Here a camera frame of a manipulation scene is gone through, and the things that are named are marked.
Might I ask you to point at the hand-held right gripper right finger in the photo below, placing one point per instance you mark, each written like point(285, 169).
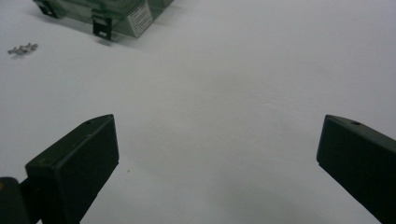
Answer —
point(358, 161)

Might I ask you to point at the small silver screw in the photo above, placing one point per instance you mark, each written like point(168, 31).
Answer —
point(22, 49)

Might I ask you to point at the clear grey plastic organizer box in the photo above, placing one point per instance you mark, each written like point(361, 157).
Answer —
point(118, 12)

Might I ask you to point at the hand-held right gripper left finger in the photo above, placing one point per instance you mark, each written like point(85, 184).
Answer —
point(77, 161)

